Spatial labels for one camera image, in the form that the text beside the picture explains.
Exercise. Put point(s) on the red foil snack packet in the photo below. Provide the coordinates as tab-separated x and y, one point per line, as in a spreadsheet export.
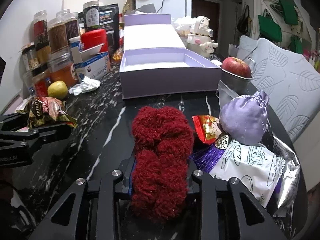
207	128

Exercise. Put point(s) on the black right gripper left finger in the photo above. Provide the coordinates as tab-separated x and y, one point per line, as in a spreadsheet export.
89	209

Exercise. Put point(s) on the metal bowl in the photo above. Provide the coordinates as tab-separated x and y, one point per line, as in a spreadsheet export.
235	82

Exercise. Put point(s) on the light blue leaf cushion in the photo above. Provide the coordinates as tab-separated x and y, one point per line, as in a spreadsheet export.
289	80

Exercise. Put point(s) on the cream cartoon water bottle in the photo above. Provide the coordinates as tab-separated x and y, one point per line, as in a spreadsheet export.
200	38

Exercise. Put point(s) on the clear zip bag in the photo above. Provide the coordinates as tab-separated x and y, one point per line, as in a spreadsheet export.
225	94

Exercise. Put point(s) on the white printed snack bag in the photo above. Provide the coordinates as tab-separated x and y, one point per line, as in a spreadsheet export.
255	166

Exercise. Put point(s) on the lilac open gift box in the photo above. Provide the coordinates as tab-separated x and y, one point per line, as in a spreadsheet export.
155	60

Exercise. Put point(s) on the purple satin drawstring pouch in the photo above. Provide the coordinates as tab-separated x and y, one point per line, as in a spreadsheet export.
244	118

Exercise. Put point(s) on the brown spice jar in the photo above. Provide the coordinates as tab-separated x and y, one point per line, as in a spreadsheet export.
57	34

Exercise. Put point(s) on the silver foil bag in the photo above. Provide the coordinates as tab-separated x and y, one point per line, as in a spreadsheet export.
289	179

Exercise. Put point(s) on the white refrigerator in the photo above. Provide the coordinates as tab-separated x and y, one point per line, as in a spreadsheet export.
176	8

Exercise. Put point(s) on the blue white tissue box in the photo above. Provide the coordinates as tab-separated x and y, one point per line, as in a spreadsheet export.
95	68

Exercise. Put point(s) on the brown gold snack wrapper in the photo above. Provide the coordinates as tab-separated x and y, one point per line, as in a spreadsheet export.
46	111

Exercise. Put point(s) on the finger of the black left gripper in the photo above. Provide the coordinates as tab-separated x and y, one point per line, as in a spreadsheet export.
13	121
18	148

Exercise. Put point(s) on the black snack pouch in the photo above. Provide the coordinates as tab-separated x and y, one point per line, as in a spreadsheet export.
109	21

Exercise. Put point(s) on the green tote bag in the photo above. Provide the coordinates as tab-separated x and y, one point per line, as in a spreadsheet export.
269	29

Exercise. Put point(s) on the red apple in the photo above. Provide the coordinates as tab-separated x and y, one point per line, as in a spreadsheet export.
237	67

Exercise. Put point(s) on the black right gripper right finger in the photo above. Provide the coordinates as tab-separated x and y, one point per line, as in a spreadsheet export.
226	209

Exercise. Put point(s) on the red fuzzy knitted item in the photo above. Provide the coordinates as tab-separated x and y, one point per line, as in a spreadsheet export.
163	143

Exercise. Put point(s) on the orange filled jar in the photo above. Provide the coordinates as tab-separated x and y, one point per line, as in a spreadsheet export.
61	68

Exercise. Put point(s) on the dark lidded jar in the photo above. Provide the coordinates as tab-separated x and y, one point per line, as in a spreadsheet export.
91	15

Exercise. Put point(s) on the yellow green pear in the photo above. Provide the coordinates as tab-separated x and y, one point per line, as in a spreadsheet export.
57	90

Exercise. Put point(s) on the crumpled white tissue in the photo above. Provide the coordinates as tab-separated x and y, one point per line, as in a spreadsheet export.
87	85

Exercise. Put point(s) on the red plastic container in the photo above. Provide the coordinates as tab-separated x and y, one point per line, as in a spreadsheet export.
93	38

